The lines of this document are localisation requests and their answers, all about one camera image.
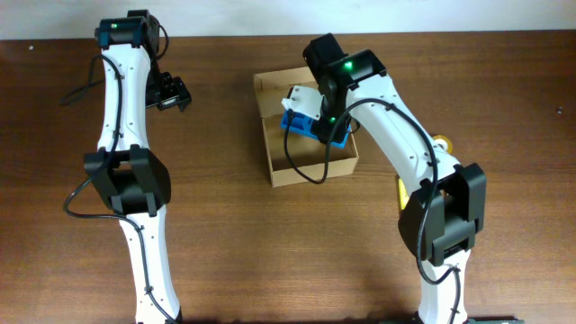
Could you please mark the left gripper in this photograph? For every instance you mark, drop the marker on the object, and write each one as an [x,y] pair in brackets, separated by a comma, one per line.
[177,92]

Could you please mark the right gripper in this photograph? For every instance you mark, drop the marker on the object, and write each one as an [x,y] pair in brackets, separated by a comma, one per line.
[334,132]

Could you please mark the brown cardboard box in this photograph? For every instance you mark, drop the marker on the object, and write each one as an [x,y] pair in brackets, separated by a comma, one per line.
[307,154]

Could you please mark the yellow highlighter pen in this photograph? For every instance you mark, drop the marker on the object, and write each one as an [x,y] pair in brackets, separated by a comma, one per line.
[403,197]

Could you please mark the yellow adhesive tape roll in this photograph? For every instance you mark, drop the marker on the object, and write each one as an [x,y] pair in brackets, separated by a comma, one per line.
[443,142]

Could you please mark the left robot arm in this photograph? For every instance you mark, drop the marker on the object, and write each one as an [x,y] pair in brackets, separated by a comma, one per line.
[130,179]

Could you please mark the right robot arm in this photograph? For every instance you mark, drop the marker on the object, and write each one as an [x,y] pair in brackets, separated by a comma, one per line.
[446,205]

